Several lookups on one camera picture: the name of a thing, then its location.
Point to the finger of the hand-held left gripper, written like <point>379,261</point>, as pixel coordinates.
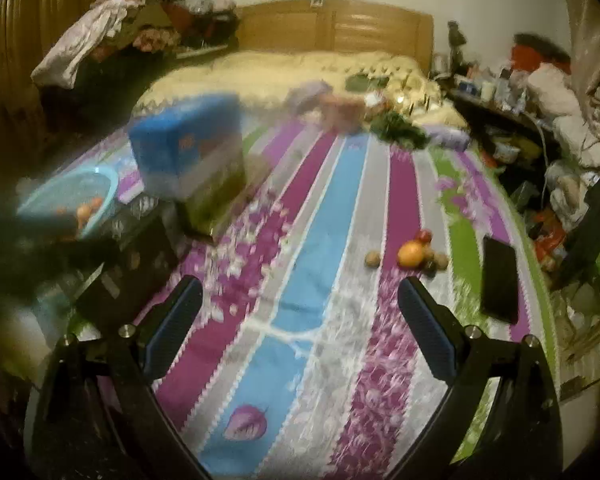
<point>97,252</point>

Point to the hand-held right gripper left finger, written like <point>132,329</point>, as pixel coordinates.
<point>172,325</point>

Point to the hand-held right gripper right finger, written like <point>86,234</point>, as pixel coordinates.
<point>427,330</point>

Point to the large orange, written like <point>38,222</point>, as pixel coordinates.
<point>84,213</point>

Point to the small red plum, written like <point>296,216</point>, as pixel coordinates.
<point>97,203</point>
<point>423,236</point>

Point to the dark plum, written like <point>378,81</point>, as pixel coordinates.
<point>431,268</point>

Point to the brown kiwi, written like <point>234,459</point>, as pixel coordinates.
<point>372,259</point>
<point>429,255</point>
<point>441,260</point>

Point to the light blue plastic basin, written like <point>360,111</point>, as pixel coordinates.
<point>55,190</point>

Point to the small orange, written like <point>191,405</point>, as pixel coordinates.
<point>411,255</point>

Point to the black printed box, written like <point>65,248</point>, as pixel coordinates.
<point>130,270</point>

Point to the black smartphone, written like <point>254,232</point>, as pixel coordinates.
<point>500,280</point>

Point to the blue and green carton box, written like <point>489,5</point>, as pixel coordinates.
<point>187,155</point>

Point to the striped floral bedsheet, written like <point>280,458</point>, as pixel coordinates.
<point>320,240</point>

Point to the red plastic bag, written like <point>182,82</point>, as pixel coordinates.
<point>550,232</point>

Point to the purple packet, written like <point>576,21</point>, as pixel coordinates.
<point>447,136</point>

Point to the green leafy vegetables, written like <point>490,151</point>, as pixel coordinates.
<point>397,130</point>

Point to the black garment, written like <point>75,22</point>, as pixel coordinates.
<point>597,220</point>

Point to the white and pink garment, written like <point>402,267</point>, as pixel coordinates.
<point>80,45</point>

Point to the dark nightstand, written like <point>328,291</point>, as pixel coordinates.
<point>500,120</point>

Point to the pale yellow quilt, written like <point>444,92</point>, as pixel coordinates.
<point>260,70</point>

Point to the white cup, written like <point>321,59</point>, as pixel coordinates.
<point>487,90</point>

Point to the dark clothes pile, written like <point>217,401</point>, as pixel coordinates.
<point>190,20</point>

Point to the purple plastic bag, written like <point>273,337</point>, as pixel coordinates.
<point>307,96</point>

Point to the pile of bedding and clothes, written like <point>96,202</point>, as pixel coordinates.
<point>565,105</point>

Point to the metal jar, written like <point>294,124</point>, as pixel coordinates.
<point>439,63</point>

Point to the black desk lamp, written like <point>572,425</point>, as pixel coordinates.
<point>457,37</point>

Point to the wooden bed headboard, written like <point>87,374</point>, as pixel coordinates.
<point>370,25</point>

